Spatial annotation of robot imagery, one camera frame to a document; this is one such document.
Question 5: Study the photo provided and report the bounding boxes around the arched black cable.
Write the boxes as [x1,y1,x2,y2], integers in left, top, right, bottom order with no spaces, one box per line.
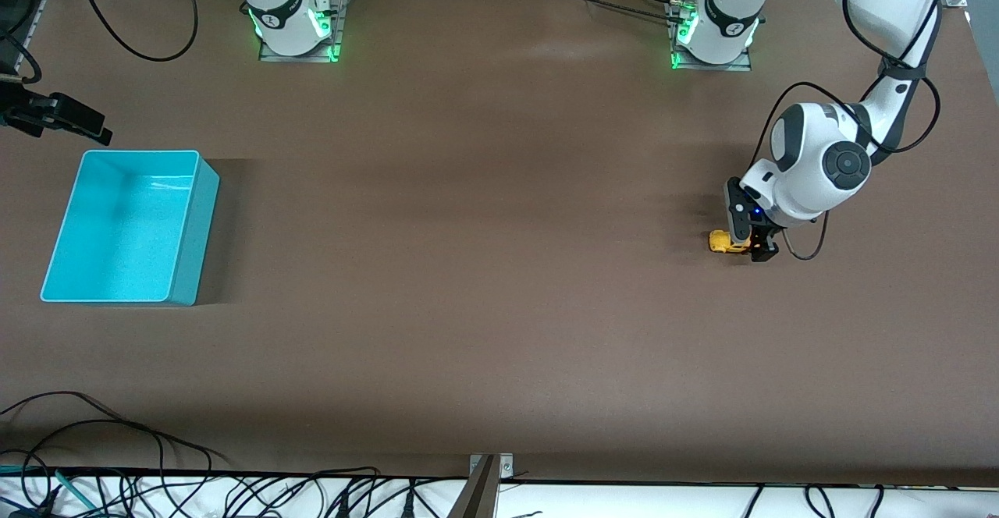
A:
[0,419,213,507]

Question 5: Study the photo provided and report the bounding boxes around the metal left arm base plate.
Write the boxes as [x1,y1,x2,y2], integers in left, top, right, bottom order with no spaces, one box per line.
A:
[667,2,755,73]

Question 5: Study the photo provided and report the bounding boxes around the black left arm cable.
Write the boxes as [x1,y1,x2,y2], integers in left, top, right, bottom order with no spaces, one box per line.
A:
[752,0,943,261]

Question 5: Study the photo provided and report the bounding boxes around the small metal bracket plate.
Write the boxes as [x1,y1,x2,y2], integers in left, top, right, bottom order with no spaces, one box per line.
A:
[469,452,515,480]

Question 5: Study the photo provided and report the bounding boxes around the black looping right arm cable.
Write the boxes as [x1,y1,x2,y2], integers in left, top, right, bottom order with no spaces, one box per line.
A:
[69,0,199,63]

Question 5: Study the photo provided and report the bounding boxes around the yellow beetle toy car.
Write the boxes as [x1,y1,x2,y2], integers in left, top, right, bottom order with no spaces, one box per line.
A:
[708,229,754,255]

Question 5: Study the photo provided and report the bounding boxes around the turquoise plastic bin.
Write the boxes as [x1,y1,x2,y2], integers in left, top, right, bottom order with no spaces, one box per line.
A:
[40,150,221,307]

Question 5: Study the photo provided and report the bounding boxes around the thick braided black cable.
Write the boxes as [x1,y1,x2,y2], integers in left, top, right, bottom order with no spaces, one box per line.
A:
[558,0,677,24]

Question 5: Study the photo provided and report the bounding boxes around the angled dark metal bar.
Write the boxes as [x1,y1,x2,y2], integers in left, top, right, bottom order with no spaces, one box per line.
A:
[448,456,499,518]

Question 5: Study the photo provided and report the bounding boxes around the long black looping cable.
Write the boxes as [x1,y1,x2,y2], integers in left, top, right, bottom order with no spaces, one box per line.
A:
[0,390,232,474]

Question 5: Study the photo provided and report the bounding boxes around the teal cable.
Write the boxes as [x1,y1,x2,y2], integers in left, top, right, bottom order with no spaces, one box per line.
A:
[0,465,91,507]

